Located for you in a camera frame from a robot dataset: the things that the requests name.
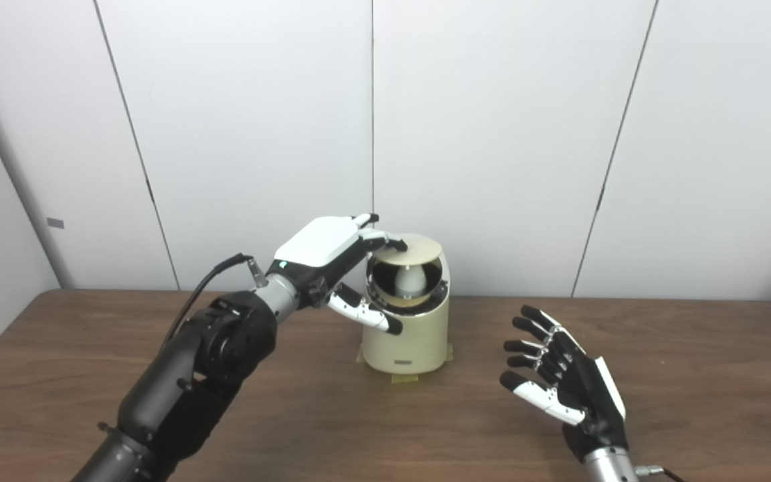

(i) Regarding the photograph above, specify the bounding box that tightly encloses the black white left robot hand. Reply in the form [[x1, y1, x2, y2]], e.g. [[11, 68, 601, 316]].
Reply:
[[273, 214, 408, 335]]

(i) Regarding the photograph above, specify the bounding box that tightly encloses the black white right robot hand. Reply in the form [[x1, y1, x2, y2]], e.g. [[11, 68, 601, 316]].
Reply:
[[499, 305, 629, 463]]

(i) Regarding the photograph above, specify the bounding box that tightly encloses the small white plastic bottle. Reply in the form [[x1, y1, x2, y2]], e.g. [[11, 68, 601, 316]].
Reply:
[[396, 266, 426, 299]]

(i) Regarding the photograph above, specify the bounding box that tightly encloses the cream-colored bin with lid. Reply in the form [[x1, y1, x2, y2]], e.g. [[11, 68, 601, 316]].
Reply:
[[361, 234, 452, 374]]

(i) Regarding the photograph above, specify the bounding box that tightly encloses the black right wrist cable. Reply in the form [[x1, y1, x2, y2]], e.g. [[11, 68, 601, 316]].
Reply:
[[634, 464, 687, 482]]

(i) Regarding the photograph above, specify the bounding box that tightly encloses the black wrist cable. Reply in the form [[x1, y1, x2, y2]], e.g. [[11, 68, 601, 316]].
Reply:
[[161, 253, 269, 345], [634, 464, 687, 482]]

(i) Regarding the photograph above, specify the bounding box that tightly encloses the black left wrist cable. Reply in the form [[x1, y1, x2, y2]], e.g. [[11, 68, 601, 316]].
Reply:
[[161, 253, 269, 345]]

